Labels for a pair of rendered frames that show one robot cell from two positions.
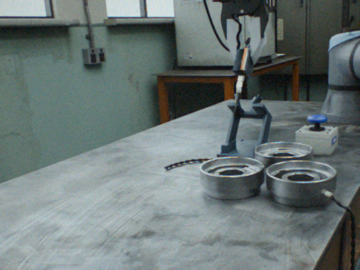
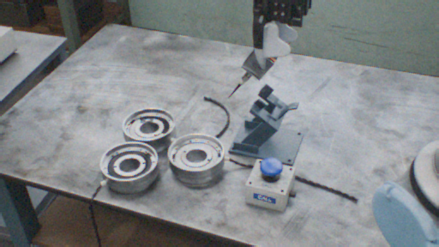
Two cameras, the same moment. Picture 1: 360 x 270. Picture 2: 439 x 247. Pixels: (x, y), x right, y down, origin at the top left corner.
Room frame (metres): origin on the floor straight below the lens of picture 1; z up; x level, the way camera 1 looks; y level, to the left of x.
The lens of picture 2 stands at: (0.70, -0.86, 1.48)
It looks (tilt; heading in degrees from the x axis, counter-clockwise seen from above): 38 degrees down; 84
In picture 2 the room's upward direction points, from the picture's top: 2 degrees counter-clockwise
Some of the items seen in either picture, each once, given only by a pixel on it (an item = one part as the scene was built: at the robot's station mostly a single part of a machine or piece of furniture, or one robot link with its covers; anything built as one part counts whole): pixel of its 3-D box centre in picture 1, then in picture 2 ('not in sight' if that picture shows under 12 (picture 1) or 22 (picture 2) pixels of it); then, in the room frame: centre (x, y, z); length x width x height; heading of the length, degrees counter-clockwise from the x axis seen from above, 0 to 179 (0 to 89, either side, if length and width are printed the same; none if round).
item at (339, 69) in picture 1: (353, 56); not in sight; (1.16, -0.39, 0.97); 0.13 x 0.12 x 0.14; 21
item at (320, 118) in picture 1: (317, 126); (271, 173); (0.87, -0.23, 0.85); 0.04 x 0.04 x 0.05
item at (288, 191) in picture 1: (300, 182); (129, 168); (0.63, -0.14, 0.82); 0.10 x 0.10 x 0.04
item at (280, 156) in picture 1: (283, 159); (196, 159); (0.75, -0.14, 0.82); 0.10 x 0.10 x 0.04
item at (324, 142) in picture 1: (317, 138); (273, 185); (0.88, -0.23, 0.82); 0.08 x 0.07 x 0.05; 151
